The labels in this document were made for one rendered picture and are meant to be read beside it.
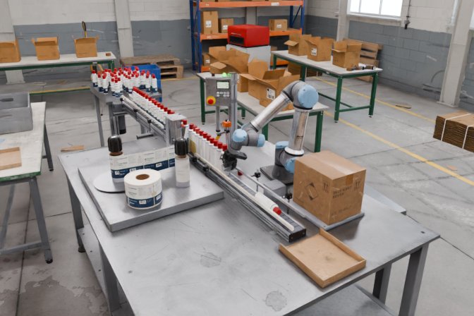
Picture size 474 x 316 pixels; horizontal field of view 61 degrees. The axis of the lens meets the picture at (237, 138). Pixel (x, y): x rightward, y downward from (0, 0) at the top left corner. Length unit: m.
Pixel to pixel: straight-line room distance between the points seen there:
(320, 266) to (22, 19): 8.72
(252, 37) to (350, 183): 6.02
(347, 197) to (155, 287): 1.05
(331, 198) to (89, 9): 8.34
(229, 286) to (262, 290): 0.14
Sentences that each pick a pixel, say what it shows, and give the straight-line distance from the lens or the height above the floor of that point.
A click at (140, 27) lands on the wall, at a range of 9.95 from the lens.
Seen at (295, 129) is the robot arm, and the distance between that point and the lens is 2.36.
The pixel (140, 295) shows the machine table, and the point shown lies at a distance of 1.81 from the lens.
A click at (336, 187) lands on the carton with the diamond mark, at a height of 1.06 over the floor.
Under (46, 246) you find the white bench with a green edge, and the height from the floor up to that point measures 0.16.
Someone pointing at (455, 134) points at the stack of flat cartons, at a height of 0.15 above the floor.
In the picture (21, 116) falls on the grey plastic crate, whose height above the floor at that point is 0.95.
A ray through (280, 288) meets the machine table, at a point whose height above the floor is 0.83.
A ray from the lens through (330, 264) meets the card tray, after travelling 1.95.
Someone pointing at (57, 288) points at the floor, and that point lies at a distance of 3.30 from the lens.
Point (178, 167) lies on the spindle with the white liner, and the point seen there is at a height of 1.01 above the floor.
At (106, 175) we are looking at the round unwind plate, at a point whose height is 0.89.
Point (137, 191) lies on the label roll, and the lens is 2.22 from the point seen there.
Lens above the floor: 2.03
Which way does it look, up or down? 21 degrees down
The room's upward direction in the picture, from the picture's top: straight up
